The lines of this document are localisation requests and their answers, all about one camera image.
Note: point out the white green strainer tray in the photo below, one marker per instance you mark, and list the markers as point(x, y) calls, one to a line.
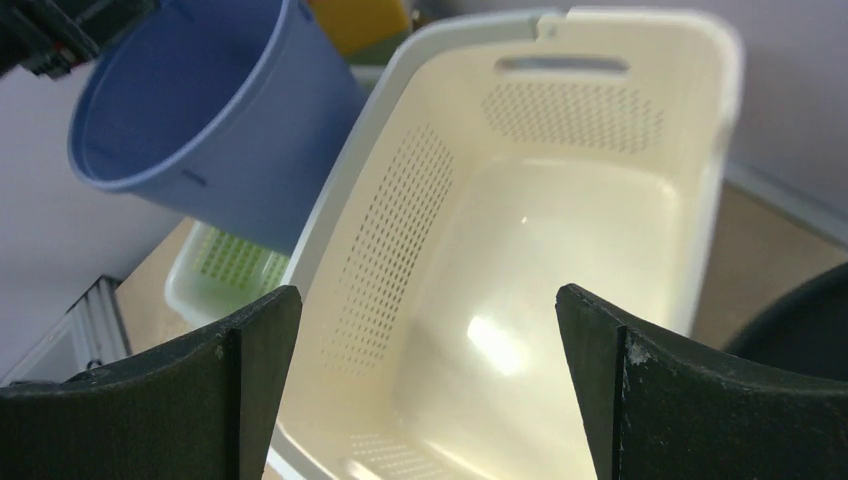
point(216, 273)

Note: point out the cream perforated plastic basket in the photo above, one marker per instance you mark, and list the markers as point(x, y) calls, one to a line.
point(499, 157)

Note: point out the large blue plastic bucket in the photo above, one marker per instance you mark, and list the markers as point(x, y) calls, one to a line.
point(229, 112)

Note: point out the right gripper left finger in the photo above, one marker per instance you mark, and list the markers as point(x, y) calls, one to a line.
point(200, 406)

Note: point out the aluminium rail frame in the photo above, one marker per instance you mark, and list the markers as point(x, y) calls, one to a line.
point(90, 334)

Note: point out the dark navy round bin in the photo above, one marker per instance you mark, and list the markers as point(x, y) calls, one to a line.
point(804, 331)

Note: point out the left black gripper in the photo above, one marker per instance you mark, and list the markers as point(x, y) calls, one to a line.
point(52, 38)

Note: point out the white cylindrical drawer box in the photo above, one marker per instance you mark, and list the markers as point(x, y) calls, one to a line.
point(365, 32)

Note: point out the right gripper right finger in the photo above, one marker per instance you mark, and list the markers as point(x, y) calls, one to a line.
point(658, 405)

